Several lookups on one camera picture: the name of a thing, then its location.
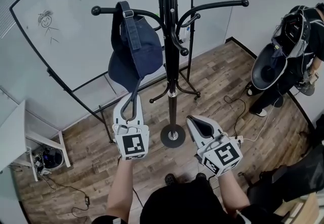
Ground black mesh office chair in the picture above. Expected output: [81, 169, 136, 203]
[246, 146, 324, 219]

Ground grey waste bin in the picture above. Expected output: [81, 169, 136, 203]
[34, 148, 64, 171]

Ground navy blue baseball cap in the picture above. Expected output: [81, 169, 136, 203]
[107, 1, 164, 109]

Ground person's right forearm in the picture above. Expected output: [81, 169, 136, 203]
[217, 169, 252, 213]

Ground whiteboard marker pens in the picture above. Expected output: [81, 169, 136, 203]
[179, 26, 191, 43]

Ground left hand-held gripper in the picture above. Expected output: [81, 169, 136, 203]
[112, 94, 150, 161]

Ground person's left black shoe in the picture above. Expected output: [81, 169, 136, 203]
[164, 173, 176, 187]

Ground person's left forearm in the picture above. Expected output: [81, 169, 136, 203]
[106, 158, 135, 221]

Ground whiteboard on black stand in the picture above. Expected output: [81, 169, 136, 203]
[9, 0, 202, 144]

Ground black floor cable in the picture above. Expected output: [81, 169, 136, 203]
[39, 174, 90, 221]
[223, 95, 248, 138]

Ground white table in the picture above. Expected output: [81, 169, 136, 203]
[0, 100, 72, 182]

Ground person's black clothing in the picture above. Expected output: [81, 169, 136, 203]
[91, 176, 269, 224]

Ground black metal coat rack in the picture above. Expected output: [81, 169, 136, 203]
[91, 0, 250, 149]

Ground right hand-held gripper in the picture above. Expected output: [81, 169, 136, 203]
[186, 115, 244, 176]

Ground white floor cable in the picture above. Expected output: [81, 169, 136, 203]
[242, 105, 276, 143]

